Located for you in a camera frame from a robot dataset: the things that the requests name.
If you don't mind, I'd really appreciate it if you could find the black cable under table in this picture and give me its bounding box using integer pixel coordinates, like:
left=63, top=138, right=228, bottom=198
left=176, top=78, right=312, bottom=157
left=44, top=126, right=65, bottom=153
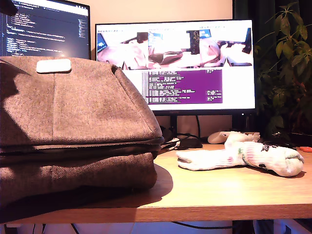
left=170, top=221, right=234, bottom=230

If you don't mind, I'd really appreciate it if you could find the monitor with camera views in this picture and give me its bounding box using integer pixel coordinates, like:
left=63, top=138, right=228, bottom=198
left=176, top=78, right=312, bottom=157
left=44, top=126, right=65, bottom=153
left=94, top=19, right=257, bottom=117

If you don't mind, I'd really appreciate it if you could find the green leafy potted plant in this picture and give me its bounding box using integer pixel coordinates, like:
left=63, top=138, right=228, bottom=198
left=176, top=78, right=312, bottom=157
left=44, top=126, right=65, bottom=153
left=253, top=1, right=312, bottom=142

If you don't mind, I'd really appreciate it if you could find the white patterned sock pair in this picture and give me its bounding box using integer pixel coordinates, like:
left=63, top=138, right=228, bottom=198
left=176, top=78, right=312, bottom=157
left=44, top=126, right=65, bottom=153
left=175, top=131, right=305, bottom=178

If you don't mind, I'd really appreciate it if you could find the grey fabric backpack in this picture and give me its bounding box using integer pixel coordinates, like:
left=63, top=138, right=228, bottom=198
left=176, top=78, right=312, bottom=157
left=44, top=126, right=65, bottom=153
left=0, top=56, right=165, bottom=213

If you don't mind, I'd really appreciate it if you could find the black table leg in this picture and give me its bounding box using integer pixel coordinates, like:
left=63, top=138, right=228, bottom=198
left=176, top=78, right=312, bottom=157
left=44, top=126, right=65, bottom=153
left=232, top=220, right=254, bottom=234

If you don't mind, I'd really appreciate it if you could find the black monitor stand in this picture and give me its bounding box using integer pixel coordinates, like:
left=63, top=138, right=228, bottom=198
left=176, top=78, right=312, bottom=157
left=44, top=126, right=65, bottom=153
left=170, top=115, right=178, bottom=137

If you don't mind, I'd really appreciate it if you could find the monitor with dark code screen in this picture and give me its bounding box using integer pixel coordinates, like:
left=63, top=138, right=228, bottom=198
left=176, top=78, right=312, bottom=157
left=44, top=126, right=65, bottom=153
left=0, top=0, right=91, bottom=60

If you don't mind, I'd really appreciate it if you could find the white oval controller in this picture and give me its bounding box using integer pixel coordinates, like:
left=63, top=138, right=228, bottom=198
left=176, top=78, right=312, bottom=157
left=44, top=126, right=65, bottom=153
left=207, top=131, right=230, bottom=144

